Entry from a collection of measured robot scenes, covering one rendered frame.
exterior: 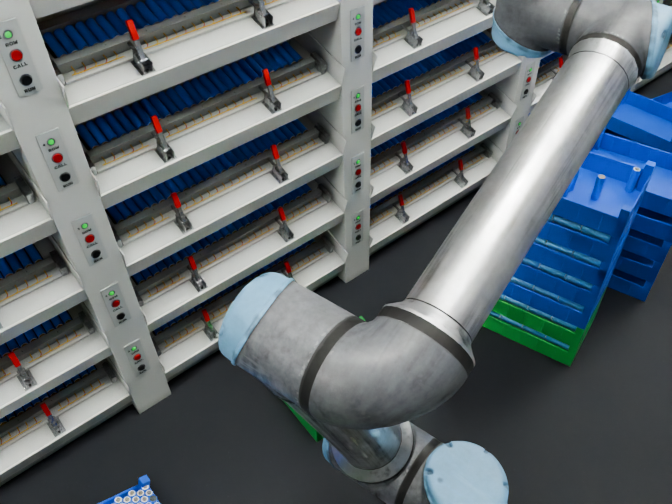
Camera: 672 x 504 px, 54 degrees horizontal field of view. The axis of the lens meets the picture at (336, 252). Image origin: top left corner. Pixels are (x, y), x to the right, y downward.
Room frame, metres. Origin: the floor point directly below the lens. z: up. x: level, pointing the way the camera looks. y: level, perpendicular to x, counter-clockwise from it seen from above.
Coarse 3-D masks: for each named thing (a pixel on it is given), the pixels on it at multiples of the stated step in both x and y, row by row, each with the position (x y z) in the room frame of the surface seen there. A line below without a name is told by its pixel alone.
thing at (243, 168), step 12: (312, 132) 1.39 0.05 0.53; (288, 144) 1.34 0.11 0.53; (300, 144) 1.36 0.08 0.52; (264, 156) 1.29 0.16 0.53; (240, 168) 1.25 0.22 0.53; (252, 168) 1.27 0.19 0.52; (216, 180) 1.21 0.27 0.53; (228, 180) 1.23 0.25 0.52; (192, 192) 1.17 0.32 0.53; (204, 192) 1.19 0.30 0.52; (156, 204) 1.13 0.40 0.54; (168, 204) 1.13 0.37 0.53; (132, 216) 1.09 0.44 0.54; (144, 216) 1.09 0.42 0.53; (156, 216) 1.11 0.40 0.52; (120, 228) 1.06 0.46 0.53; (132, 228) 1.07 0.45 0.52
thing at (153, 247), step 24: (312, 120) 1.45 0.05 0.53; (312, 144) 1.38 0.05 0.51; (336, 144) 1.37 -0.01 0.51; (264, 168) 1.28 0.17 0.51; (288, 168) 1.29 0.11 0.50; (312, 168) 1.30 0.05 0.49; (216, 192) 1.20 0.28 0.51; (240, 192) 1.21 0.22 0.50; (264, 192) 1.21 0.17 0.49; (288, 192) 1.26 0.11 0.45; (168, 216) 1.12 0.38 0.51; (192, 216) 1.13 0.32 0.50; (216, 216) 1.13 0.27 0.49; (240, 216) 1.17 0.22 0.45; (120, 240) 1.02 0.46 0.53; (144, 240) 1.05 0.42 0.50; (168, 240) 1.06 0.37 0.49; (192, 240) 1.09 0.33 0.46; (144, 264) 1.01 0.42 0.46
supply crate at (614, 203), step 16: (592, 160) 1.26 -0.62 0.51; (608, 160) 1.24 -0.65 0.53; (592, 176) 1.24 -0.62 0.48; (608, 176) 1.23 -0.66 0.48; (624, 176) 1.21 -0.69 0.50; (640, 176) 1.20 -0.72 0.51; (576, 192) 1.18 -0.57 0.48; (608, 192) 1.18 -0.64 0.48; (624, 192) 1.17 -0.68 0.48; (640, 192) 1.11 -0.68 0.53; (560, 208) 1.10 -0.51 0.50; (576, 208) 1.08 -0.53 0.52; (592, 208) 1.07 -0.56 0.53; (608, 208) 1.12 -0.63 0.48; (624, 208) 1.03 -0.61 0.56; (592, 224) 1.06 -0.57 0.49; (608, 224) 1.04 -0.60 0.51; (624, 224) 1.02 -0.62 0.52
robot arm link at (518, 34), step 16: (496, 0) 0.90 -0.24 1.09; (512, 0) 0.86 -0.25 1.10; (528, 0) 0.85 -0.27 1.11; (544, 0) 0.84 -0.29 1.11; (560, 0) 0.83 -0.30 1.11; (496, 16) 0.88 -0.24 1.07; (512, 16) 0.85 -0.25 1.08; (528, 16) 0.84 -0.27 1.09; (544, 16) 0.83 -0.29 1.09; (560, 16) 0.82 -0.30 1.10; (496, 32) 0.87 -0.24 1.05; (512, 32) 0.85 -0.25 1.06; (528, 32) 0.84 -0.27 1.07; (544, 32) 0.82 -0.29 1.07; (560, 32) 0.81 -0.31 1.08; (512, 48) 0.85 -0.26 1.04; (528, 48) 0.84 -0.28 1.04; (544, 48) 0.84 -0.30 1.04
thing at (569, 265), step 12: (624, 240) 1.15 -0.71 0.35; (528, 252) 1.13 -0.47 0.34; (540, 252) 1.11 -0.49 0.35; (552, 252) 1.10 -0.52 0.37; (552, 264) 1.09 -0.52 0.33; (564, 264) 1.08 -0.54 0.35; (576, 264) 1.06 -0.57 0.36; (588, 264) 1.05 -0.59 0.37; (600, 264) 1.03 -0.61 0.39; (612, 264) 1.08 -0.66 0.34; (576, 276) 1.06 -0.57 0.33; (588, 276) 1.04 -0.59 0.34; (600, 276) 1.03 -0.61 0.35
